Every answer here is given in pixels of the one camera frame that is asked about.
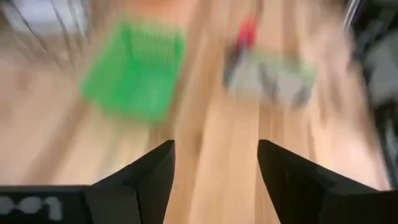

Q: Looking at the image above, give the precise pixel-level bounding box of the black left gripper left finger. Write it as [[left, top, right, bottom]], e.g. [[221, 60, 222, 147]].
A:
[[83, 139, 177, 224]]

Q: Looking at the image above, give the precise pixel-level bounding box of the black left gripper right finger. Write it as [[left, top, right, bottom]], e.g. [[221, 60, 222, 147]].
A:
[[257, 139, 389, 224]]

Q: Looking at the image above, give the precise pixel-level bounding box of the green plastic basket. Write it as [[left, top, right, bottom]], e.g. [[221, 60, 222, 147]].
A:
[[78, 21, 188, 126]]

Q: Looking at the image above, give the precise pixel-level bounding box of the red desk lamp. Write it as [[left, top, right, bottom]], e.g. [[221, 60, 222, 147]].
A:
[[234, 13, 261, 52]]

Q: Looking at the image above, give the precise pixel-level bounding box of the dark wire mesh basket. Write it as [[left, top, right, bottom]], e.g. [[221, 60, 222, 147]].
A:
[[222, 49, 318, 109]]

